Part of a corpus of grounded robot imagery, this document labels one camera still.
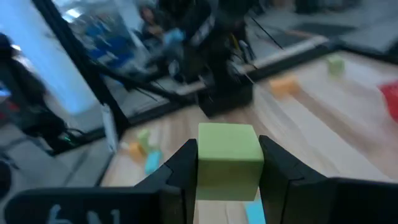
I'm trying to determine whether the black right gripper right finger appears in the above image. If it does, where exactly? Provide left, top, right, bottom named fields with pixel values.
left=258, top=135, right=398, bottom=224

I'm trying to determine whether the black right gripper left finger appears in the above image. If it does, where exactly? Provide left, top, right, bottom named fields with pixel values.
left=4, top=138, right=198, bottom=224

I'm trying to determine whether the small orange foam block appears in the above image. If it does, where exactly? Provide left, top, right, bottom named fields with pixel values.
left=128, top=141, right=146, bottom=162

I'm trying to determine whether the green foam block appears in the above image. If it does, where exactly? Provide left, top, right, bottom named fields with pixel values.
left=196, top=122, right=265, bottom=202
left=326, top=55, right=346, bottom=77
left=136, top=129, right=152, bottom=153

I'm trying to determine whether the blue foam block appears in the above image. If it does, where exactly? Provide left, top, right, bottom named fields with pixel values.
left=244, top=198, right=267, bottom=224
left=144, top=150, right=163, bottom=175

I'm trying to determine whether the red plastic basket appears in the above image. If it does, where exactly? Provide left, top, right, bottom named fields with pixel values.
left=377, top=80, right=398, bottom=123

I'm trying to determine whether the person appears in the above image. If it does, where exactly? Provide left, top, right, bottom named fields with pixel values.
left=138, top=6, right=187, bottom=50
left=0, top=32, right=68, bottom=149

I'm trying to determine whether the black aluminium table frame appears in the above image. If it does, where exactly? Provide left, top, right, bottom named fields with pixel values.
left=32, top=0, right=398, bottom=156

